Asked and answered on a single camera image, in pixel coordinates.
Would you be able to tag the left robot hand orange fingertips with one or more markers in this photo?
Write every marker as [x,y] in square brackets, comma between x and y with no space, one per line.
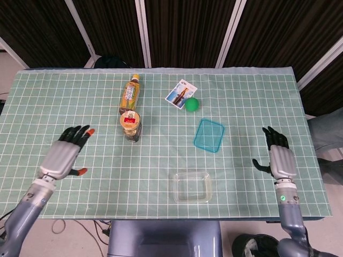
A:
[60,158]

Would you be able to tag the translucent blue plastic container lid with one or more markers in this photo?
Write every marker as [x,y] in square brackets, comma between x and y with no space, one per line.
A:
[209,135]

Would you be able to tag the dark slatted partition panel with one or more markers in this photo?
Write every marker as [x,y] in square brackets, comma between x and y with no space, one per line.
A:
[112,26]
[281,32]
[187,29]
[40,32]

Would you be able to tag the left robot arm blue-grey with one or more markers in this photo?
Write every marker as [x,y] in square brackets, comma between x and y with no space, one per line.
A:
[24,214]

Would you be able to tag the black bag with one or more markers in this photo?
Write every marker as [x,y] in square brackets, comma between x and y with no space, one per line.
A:
[111,62]

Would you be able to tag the green ball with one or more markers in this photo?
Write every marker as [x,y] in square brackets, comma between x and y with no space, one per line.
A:
[192,104]

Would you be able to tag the blue-grey robot torso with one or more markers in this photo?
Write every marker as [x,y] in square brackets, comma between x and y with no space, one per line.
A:
[163,238]

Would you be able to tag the dark blue underlay cloth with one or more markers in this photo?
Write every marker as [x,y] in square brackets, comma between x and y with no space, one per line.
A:
[297,218]

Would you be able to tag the yellow tea bottle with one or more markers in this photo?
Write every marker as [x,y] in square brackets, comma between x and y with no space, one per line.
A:
[130,93]

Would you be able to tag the clear plastic container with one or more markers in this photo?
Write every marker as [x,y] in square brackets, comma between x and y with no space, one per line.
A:
[192,187]

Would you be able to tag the green checked tablecloth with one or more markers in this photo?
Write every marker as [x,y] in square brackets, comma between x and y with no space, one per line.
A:
[107,171]

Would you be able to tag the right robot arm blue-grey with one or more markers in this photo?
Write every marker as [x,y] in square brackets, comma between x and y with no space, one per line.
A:
[290,214]

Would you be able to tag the black trash bin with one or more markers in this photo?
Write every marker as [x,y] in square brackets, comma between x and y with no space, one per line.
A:
[254,246]

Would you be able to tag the photo postcard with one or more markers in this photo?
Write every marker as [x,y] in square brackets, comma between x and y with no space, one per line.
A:
[178,93]

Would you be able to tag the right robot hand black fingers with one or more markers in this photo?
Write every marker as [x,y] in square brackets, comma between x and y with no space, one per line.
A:
[281,160]

